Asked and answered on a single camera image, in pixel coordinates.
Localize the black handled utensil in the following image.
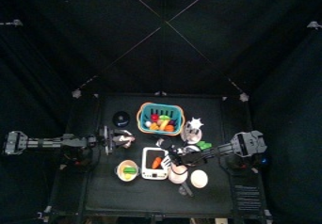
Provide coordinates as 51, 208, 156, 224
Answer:
179, 183, 196, 199

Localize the small white plate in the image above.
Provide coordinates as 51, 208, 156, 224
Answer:
188, 169, 210, 189

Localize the teal basket with orange rim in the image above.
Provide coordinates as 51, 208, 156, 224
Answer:
136, 102, 186, 137

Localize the silver toy pot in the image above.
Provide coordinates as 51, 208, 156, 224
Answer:
180, 122, 204, 145

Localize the bowl with colourful food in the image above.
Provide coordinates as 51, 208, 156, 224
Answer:
115, 159, 140, 183

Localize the white star-shaped toy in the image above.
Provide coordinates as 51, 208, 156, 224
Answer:
187, 117, 204, 130

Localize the green toy pepper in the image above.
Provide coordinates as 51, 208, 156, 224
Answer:
196, 140, 214, 152

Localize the black round lid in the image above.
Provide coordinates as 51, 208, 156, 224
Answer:
111, 110, 131, 128

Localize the large white plate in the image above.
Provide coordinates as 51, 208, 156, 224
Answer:
167, 165, 190, 185

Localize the orange toy carrot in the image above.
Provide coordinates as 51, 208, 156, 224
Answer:
151, 156, 163, 170

